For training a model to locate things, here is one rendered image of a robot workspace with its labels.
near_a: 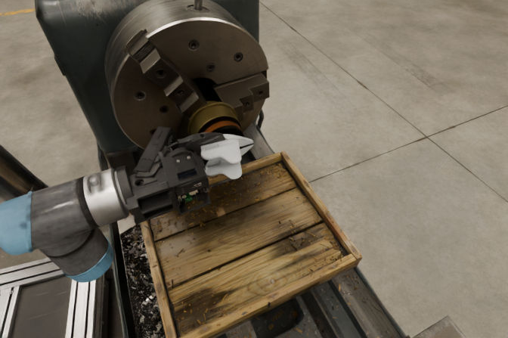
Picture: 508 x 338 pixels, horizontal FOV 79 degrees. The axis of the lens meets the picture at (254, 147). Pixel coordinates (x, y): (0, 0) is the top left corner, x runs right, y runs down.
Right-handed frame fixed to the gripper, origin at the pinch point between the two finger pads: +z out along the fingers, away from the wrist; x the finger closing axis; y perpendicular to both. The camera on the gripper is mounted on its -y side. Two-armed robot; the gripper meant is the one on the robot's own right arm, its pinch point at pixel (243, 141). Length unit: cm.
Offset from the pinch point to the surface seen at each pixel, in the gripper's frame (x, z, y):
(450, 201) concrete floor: -108, 128, -10
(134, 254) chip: -50, -29, -17
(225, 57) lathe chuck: 7.5, 2.9, -14.9
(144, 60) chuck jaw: 10.9, -11.3, -13.9
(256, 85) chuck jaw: 2.4, 7.4, -11.0
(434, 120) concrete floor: -108, 175, -66
